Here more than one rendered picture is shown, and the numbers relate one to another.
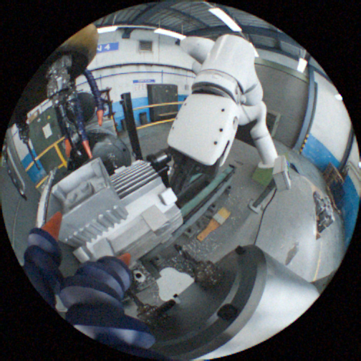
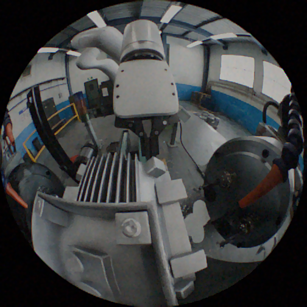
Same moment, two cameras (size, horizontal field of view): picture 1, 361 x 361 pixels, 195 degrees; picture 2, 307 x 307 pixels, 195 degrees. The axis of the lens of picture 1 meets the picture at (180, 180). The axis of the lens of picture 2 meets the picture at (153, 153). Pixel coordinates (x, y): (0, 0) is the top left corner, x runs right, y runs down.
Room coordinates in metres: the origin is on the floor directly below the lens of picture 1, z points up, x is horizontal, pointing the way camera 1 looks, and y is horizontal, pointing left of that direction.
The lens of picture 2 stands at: (0.06, 0.09, 1.19)
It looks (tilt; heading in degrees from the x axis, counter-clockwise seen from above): 44 degrees down; 305
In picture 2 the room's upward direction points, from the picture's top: straight up
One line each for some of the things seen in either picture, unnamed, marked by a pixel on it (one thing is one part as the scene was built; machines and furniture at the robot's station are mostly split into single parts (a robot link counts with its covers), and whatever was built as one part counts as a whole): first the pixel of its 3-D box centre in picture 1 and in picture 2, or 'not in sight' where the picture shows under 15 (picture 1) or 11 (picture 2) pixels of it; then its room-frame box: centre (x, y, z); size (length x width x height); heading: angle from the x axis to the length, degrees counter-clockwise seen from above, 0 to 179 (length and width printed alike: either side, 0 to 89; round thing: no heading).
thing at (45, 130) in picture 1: (51, 145); not in sight; (1.57, 3.45, 0.99); 1.02 x 0.49 x 1.98; 134
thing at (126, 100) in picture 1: (134, 137); (53, 145); (0.28, 0.13, 1.12); 0.04 x 0.03 x 0.26; 134
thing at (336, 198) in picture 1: (337, 193); (209, 105); (0.16, -5.78, 0.39); 1.20 x 0.80 x 0.79; 142
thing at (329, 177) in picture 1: (332, 177); (200, 98); (0.97, -7.18, 0.45); 1.26 x 0.86 x 0.89; 134
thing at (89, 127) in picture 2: not in sight; (86, 123); (0.68, -0.05, 1.01); 0.08 x 0.08 x 0.42; 44
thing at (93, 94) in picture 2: not in sight; (92, 92); (7.10, -2.59, 1.18); 1.09 x 0.10 x 2.35; 44
